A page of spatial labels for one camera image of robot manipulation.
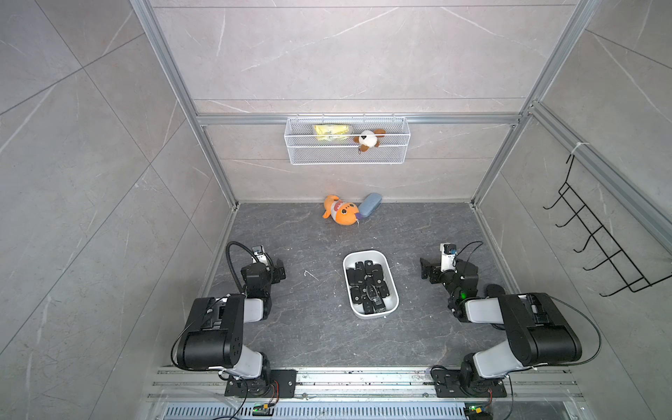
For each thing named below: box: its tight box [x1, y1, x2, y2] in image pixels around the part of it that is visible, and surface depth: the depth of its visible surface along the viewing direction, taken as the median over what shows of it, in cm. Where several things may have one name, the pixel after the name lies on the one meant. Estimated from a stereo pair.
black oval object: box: [485, 283, 506, 298], surface depth 93 cm
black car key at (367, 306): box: [362, 298, 374, 315], surface depth 90 cm
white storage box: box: [343, 250, 400, 320], surface depth 93 cm
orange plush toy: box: [322, 194, 359, 226], surface depth 109 cm
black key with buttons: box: [372, 295, 386, 314], surface depth 90 cm
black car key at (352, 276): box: [345, 267, 358, 287], surface depth 96 cm
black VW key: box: [355, 260, 366, 277], surface depth 97 cm
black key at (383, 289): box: [375, 280, 390, 299], surface depth 92 cm
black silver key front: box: [365, 283, 380, 302], surface depth 90 cm
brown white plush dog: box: [353, 128, 387, 154], surface depth 87 cm
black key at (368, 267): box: [364, 259, 374, 275], surface depth 100 cm
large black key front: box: [371, 263, 385, 285], surface depth 97 cm
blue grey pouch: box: [358, 192, 383, 218], surface depth 117 cm
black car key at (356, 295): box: [350, 287, 363, 305], surface depth 91 cm
